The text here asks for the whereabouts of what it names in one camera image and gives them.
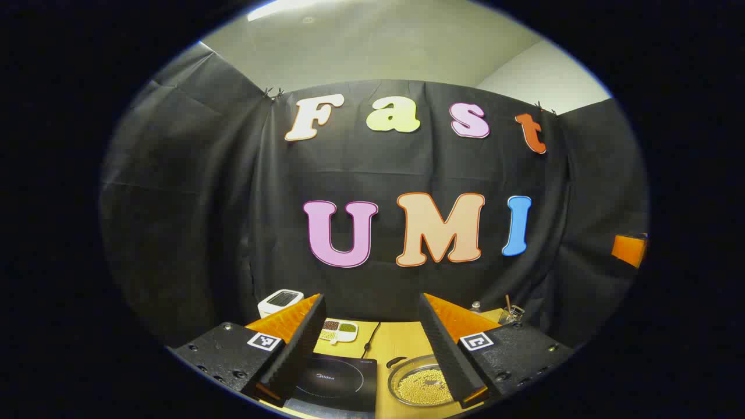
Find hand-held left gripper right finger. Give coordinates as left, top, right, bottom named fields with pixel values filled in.
left=418, top=293, right=574, bottom=410

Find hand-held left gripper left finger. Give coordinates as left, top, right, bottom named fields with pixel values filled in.
left=169, top=294, right=328, bottom=408

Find stainless steel pot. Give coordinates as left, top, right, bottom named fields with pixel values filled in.
left=386, top=354, right=456, bottom=408

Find black induction cooktop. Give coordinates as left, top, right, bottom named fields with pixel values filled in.
left=283, top=351, right=378, bottom=415

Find pile of yellow soybeans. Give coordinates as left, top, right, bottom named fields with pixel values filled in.
left=397, top=365, right=453, bottom=406

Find white divided dish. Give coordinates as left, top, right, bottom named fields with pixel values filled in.
left=319, top=319, right=359, bottom=345

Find white toaster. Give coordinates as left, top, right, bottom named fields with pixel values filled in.
left=257, top=289, right=304, bottom=319

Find black power cable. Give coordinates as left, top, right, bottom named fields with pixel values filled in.
left=364, top=322, right=382, bottom=357

